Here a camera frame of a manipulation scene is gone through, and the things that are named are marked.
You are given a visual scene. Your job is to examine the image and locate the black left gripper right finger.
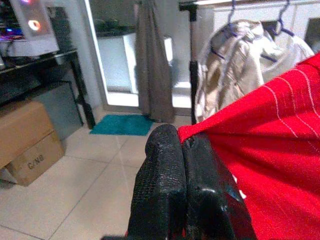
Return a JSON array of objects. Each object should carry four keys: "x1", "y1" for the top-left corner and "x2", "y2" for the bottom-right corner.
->
[{"x1": 181, "y1": 133, "x2": 258, "y2": 240}]

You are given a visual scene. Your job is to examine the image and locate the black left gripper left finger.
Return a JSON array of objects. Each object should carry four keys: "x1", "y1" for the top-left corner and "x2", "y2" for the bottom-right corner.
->
[{"x1": 127, "y1": 123, "x2": 188, "y2": 240}]

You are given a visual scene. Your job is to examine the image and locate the red garment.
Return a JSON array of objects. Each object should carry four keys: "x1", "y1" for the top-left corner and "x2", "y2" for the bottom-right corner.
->
[{"x1": 177, "y1": 52, "x2": 320, "y2": 240}]

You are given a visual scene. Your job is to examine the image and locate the purple clothes hanger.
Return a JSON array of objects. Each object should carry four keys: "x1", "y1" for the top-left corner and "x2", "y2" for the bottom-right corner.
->
[
  {"x1": 210, "y1": 0, "x2": 251, "y2": 60},
  {"x1": 260, "y1": 0, "x2": 296, "y2": 64}
]

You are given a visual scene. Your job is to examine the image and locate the teal floor mat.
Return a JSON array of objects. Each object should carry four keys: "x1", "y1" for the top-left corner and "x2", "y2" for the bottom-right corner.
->
[{"x1": 89, "y1": 114, "x2": 155, "y2": 137}]

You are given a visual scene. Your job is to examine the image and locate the grey hanging curtain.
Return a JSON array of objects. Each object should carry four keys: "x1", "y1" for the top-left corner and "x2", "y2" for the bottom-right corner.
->
[{"x1": 134, "y1": 0, "x2": 176, "y2": 124}]

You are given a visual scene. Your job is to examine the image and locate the black clothes rack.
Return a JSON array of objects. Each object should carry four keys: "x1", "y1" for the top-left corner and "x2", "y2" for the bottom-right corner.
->
[{"x1": 178, "y1": 0, "x2": 201, "y2": 125}]

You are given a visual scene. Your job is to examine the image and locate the printed brown cardboard box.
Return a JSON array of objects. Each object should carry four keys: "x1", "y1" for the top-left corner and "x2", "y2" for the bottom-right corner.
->
[{"x1": 4, "y1": 129, "x2": 65, "y2": 187}]

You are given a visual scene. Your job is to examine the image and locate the beige jacket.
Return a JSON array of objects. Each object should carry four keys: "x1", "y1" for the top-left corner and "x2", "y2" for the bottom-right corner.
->
[{"x1": 194, "y1": 19, "x2": 266, "y2": 124}]

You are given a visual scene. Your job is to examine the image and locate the plain brown cardboard box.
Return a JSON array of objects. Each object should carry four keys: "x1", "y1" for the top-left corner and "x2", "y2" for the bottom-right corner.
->
[{"x1": 0, "y1": 101, "x2": 56, "y2": 170}]

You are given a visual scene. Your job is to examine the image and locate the black desk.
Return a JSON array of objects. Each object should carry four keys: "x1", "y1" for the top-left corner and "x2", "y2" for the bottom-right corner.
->
[{"x1": 0, "y1": 48, "x2": 96, "y2": 130}]

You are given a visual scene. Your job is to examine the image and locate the white hanging garment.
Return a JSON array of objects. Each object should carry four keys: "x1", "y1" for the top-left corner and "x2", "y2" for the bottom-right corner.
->
[{"x1": 259, "y1": 24, "x2": 315, "y2": 84}]

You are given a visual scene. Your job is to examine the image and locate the white computer case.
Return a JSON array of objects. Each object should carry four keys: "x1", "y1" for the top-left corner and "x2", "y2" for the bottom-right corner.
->
[{"x1": 9, "y1": 0, "x2": 60, "y2": 58}]

